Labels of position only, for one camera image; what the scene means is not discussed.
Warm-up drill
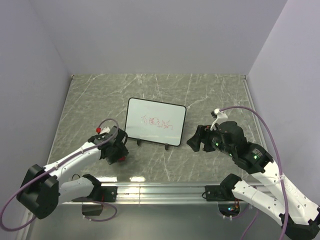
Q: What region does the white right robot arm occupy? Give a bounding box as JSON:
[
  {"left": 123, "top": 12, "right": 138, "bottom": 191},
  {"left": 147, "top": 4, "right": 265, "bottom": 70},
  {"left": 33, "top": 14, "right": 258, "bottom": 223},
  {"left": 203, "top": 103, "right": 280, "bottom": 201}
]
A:
[{"left": 186, "top": 121, "right": 320, "bottom": 240}]

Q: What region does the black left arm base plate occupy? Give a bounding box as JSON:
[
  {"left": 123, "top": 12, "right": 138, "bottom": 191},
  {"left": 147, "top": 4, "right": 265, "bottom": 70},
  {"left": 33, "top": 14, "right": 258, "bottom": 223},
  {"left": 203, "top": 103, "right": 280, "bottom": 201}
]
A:
[{"left": 97, "top": 185, "right": 118, "bottom": 203}]

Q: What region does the aluminium rail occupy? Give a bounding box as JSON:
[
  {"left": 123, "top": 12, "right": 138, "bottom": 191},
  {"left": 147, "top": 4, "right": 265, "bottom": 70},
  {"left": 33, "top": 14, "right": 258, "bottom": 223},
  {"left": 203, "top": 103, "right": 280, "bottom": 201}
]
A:
[
  {"left": 14, "top": 182, "right": 281, "bottom": 240},
  {"left": 241, "top": 76, "right": 270, "bottom": 156}
]

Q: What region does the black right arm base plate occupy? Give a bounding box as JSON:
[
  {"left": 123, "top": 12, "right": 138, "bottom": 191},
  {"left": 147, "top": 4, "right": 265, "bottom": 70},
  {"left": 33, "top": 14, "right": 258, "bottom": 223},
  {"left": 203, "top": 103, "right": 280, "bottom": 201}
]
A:
[{"left": 201, "top": 185, "right": 226, "bottom": 202}]

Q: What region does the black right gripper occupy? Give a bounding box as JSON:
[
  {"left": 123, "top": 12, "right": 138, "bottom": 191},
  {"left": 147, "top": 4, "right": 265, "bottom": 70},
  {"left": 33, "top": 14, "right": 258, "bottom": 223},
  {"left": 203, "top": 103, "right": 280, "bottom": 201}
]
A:
[{"left": 186, "top": 124, "right": 235, "bottom": 156}]

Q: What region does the small black-framed whiteboard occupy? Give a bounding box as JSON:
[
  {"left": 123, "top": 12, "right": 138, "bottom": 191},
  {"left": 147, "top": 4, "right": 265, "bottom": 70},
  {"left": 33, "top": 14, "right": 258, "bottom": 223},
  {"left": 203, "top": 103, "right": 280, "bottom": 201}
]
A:
[{"left": 124, "top": 97, "right": 187, "bottom": 147}]

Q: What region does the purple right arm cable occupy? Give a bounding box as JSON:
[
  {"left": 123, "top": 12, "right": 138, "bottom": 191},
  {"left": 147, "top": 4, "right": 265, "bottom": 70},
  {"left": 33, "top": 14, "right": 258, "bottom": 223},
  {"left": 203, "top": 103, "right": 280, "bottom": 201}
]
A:
[{"left": 222, "top": 106, "right": 287, "bottom": 240}]

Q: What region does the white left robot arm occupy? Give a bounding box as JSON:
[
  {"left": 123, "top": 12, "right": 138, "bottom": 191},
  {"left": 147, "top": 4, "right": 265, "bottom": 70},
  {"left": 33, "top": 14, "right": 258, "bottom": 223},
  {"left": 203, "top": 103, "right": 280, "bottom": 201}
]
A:
[{"left": 16, "top": 126, "right": 129, "bottom": 219}]

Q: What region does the aluminium front rail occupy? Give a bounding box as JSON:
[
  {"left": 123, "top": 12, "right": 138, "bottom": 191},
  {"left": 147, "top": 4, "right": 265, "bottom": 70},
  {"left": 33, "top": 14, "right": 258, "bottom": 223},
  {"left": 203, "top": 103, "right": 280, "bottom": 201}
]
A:
[{"left": 14, "top": 182, "right": 281, "bottom": 240}]

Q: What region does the red and black eraser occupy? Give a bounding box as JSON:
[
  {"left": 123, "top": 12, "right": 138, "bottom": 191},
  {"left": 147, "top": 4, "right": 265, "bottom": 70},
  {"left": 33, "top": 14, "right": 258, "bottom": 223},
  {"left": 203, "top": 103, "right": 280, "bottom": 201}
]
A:
[{"left": 118, "top": 156, "right": 126, "bottom": 162}]

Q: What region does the aluminium right side rail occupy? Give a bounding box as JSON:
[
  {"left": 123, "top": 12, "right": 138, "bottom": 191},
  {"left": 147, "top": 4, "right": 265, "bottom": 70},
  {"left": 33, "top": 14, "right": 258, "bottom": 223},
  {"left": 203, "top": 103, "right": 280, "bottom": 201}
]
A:
[{"left": 241, "top": 76, "right": 270, "bottom": 156}]

